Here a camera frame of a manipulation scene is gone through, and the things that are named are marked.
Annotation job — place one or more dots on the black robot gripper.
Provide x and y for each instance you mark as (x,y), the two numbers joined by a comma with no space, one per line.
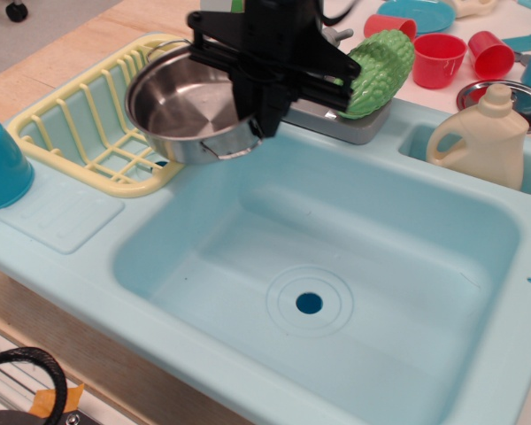
(275,42)

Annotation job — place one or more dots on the stainless steel pot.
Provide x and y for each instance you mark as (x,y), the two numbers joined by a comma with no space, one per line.
(186,110)

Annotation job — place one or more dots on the yellow dish drying rack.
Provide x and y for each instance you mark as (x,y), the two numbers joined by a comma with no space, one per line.
(81,129)

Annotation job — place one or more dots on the light blue toy sink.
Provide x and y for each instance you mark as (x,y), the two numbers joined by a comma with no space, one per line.
(309,282)

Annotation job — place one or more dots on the green block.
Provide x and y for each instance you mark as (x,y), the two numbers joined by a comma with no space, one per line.
(237,6)

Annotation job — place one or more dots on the grey toy faucet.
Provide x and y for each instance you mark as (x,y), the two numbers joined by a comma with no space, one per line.
(326,121)

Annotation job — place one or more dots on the grey white spatula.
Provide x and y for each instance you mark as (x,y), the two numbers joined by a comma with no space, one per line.
(216,5)

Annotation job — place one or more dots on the green plastic corn toy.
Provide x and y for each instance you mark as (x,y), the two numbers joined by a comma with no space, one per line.
(386,59)

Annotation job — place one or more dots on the red lying cup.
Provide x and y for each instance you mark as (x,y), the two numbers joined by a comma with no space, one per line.
(377,23)

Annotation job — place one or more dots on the teal plastic plate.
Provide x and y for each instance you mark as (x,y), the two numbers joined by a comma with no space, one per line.
(429,16)

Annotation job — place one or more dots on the cream plastic toy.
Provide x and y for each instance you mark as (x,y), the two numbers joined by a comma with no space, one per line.
(466,8)

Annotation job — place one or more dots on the red tipped plastic cup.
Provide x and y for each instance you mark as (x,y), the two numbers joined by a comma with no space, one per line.
(491,58)

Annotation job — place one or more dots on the cream detergent bottle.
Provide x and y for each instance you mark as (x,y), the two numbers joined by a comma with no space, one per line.
(485,140)

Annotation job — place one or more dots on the black caster wheel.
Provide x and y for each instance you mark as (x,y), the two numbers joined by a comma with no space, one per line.
(16,11)

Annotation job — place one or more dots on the teal plastic bowl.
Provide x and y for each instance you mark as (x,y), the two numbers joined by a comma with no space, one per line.
(16,173)

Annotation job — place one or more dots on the teal plastic utensil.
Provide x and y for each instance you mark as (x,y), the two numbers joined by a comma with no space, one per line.
(520,44)

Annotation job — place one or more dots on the silver metal lid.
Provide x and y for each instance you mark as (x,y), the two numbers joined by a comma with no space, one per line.
(470,95)

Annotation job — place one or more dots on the orange tape piece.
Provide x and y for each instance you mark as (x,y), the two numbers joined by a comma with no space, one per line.
(44,401)

